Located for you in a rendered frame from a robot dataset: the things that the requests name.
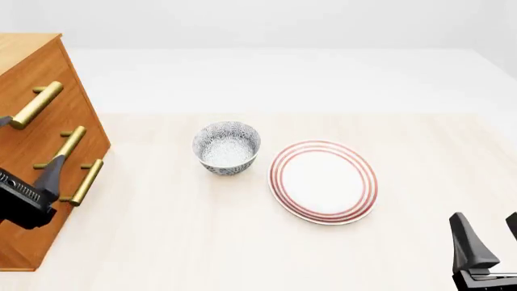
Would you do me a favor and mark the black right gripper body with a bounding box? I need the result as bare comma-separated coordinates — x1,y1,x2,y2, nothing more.
451,267,517,291

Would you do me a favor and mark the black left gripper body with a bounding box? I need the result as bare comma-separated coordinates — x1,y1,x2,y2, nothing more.
0,167,57,230

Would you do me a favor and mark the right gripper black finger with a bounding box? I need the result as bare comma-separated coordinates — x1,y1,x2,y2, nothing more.
448,211,502,274
505,211,517,241

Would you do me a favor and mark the wooden drawer front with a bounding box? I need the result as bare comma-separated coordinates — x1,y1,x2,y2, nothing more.
0,109,111,269
0,38,80,162
0,74,98,213

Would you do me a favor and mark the wooden cabinet with drawers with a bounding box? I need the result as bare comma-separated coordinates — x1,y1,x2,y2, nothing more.
0,32,112,272

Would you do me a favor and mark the white plate with red rings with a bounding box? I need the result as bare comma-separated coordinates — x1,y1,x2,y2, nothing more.
267,139,380,226

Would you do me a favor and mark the blue patterned white bowl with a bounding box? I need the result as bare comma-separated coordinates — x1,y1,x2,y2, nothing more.
191,120,263,177

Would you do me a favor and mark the brass drawer handle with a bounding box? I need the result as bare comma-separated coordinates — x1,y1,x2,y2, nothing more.
32,125,87,170
8,80,65,131
59,158,104,208

